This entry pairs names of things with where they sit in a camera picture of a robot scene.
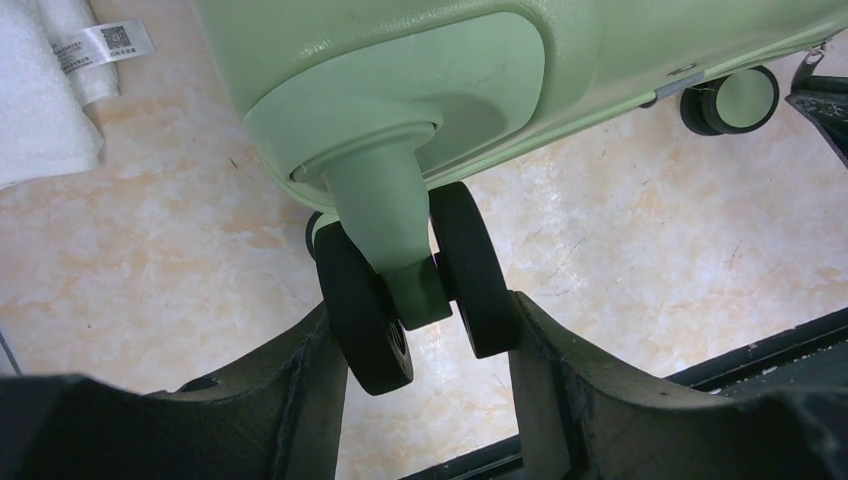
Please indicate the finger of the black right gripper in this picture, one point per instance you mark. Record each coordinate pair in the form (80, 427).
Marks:
(822, 101)

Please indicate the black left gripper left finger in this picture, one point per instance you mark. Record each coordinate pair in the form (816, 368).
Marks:
(275, 413)

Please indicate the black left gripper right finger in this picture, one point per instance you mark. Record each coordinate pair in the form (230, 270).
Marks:
(583, 413)

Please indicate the silver zipper pull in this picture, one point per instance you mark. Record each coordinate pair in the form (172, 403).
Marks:
(815, 55)

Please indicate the green suitcase blue lining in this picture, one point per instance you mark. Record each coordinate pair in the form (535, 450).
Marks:
(485, 81)

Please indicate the suitcase wheel front right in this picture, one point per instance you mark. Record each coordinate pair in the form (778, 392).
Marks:
(735, 104)

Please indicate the suitcase wheel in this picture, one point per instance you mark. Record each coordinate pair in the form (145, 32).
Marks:
(402, 257)
(310, 230)
(735, 104)

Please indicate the suitcase wheel front left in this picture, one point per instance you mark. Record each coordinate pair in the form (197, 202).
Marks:
(310, 230)

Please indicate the suitcase wheel upper left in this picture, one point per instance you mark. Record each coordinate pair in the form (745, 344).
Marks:
(402, 257)

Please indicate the white folded towel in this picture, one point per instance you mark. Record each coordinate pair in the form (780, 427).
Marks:
(56, 59)

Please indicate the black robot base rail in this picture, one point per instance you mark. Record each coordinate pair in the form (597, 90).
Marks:
(812, 354)

